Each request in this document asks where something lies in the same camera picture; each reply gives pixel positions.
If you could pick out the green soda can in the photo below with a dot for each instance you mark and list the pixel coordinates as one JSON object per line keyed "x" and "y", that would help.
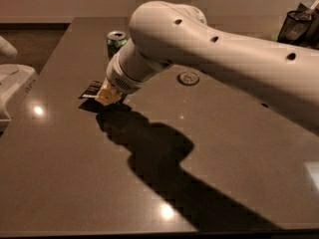
{"x": 115, "y": 40}

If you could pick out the white utensil in cup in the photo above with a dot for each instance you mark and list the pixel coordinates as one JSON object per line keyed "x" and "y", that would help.
{"x": 309, "y": 10}

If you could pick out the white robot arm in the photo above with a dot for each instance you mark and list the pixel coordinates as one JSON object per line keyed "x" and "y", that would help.
{"x": 284, "y": 77}

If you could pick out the clear plastic water bottle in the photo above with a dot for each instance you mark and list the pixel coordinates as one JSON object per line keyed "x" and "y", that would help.
{"x": 188, "y": 78}

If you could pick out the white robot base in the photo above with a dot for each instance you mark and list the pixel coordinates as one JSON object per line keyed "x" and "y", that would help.
{"x": 16, "y": 81}

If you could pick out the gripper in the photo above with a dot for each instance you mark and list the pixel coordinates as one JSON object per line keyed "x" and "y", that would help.
{"x": 120, "y": 81}

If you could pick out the black rxbar chocolate bar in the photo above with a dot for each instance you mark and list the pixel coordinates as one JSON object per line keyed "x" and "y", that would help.
{"x": 91, "y": 91}

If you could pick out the black mesh cup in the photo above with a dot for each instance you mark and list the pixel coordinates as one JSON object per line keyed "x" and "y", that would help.
{"x": 295, "y": 26}

